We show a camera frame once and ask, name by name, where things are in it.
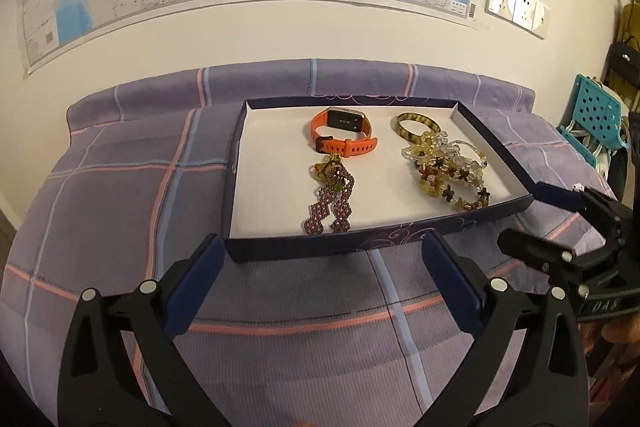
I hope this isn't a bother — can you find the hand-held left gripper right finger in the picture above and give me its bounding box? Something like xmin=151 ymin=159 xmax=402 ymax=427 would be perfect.
xmin=422 ymin=229 xmax=591 ymax=427

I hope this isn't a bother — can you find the purple beaded necklace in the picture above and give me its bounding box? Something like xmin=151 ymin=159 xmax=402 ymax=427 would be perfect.
xmin=301 ymin=167 xmax=357 ymax=236

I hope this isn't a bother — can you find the yellow chip bead bracelet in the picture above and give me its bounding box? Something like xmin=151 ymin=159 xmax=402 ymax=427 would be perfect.
xmin=402 ymin=131 xmax=453 ymax=168

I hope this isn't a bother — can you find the brown flower bead bracelet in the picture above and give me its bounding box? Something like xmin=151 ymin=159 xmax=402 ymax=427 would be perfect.
xmin=419 ymin=157 xmax=493 ymax=212

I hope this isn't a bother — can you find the person's right hand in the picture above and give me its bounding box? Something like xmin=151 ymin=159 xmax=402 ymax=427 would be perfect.
xmin=580 ymin=304 xmax=640 ymax=380

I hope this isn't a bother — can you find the yellow bag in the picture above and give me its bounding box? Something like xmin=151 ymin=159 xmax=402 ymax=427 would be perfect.
xmin=620 ymin=4 xmax=640 ymax=44

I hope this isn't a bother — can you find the purple plaid bed sheet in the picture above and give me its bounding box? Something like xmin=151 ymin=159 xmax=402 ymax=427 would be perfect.
xmin=0 ymin=59 xmax=617 ymax=427

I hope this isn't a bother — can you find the teal plastic basket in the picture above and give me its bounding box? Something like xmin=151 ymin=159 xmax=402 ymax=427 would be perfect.
xmin=557 ymin=74 xmax=631 ymax=158

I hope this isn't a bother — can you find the navy cardboard box tray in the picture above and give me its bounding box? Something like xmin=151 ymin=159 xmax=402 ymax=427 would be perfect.
xmin=223 ymin=98 xmax=536 ymax=263

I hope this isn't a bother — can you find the tortoiseshell bangle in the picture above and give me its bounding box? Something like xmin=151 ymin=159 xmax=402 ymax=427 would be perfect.
xmin=391 ymin=112 xmax=442 ymax=142

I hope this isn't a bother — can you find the green gold brooch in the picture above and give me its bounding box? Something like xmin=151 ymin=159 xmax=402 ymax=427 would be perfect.
xmin=312 ymin=155 xmax=346 ymax=182

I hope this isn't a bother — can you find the black bag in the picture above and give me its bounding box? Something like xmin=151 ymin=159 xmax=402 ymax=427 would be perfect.
xmin=607 ymin=42 xmax=640 ymax=88

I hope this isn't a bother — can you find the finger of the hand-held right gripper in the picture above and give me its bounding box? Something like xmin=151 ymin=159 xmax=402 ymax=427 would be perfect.
xmin=497 ymin=228 xmax=577 ymax=270
xmin=574 ymin=186 xmax=627 ymax=230

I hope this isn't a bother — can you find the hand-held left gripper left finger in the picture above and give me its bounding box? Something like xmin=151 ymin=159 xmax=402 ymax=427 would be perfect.
xmin=56 ymin=233 xmax=228 ymax=427

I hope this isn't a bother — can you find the orange smartwatch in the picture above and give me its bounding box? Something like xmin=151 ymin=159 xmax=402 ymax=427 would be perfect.
xmin=310 ymin=107 xmax=379 ymax=156

